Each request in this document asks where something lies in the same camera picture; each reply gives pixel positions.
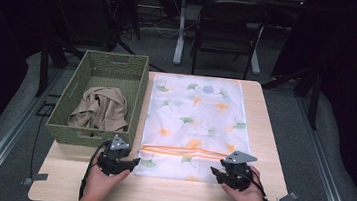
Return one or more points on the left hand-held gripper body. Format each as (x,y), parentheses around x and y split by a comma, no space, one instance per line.
(111,160)

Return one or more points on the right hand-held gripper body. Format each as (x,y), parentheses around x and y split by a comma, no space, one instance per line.
(237,175)

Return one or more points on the beige garment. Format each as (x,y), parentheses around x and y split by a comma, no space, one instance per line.
(100,109)

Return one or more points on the white leaf-print mesh laundry bag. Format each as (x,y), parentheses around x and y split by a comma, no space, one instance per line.
(195,115)

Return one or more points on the green woven basket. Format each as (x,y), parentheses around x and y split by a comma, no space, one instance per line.
(65,110)

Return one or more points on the person's left hand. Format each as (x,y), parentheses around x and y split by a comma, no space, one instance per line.
(100,183)

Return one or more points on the person's right hand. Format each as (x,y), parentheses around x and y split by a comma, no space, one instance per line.
(248,198)

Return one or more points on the grey tape piece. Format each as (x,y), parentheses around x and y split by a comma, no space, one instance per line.
(288,198)
(36,178)

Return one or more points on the black metal stand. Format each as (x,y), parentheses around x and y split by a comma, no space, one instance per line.
(44,66)
(314,94)

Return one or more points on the white background table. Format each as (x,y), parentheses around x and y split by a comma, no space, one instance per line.
(181,30)

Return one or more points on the black folding chair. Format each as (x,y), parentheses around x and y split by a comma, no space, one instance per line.
(227,28)

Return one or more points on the metal floor rail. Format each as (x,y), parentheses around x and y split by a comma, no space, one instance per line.
(326,169)
(8,136)

